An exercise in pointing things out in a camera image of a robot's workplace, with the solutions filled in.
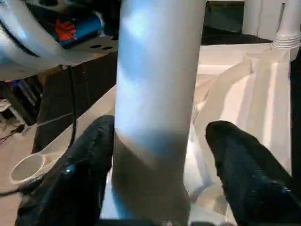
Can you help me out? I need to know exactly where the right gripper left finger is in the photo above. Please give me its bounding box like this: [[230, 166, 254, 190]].
[[15, 115, 116, 226]]

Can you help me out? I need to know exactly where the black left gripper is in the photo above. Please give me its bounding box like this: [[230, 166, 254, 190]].
[[48, 11, 106, 49]]

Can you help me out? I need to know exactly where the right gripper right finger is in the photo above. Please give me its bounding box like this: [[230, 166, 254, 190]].
[[206, 121, 301, 226]]

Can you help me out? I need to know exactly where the white plastic table top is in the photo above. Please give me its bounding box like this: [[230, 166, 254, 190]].
[[9, 43, 293, 226]]

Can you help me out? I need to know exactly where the white plastic table leg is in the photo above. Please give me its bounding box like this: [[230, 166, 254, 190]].
[[274, 0, 301, 49], [111, 0, 207, 223]]

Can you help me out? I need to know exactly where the white stool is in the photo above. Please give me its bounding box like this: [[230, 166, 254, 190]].
[[0, 98, 25, 129]]

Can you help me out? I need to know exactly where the black metal rack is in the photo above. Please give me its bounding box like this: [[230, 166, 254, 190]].
[[3, 75, 46, 126]]

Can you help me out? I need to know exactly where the black left camera cable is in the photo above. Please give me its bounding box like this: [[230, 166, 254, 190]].
[[67, 65, 79, 151]]

